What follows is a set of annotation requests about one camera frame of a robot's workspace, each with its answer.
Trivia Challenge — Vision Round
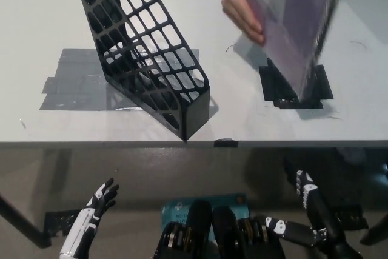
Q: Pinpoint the purple spiral notebook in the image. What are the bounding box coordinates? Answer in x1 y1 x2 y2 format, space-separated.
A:
233 0 343 104

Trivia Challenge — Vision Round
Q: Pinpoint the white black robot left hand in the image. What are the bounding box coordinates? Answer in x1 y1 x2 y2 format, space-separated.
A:
59 177 120 259

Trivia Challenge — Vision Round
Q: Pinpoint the black tape patch on table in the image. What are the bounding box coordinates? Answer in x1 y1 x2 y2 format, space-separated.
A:
258 58 335 110

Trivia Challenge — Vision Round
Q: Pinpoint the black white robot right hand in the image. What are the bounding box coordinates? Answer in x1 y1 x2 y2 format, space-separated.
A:
253 170 349 251

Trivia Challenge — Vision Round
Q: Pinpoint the black table leg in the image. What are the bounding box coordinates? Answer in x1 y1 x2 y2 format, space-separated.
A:
0 192 52 247
360 207 388 246

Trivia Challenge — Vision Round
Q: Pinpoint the black lattice magazine stand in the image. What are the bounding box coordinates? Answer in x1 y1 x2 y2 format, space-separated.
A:
72 0 212 142

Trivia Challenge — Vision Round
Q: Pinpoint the person's bare hand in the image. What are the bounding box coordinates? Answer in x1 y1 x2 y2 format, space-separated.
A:
221 0 265 44

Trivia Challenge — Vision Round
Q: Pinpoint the grey tape patch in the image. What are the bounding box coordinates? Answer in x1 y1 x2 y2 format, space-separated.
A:
39 48 221 114

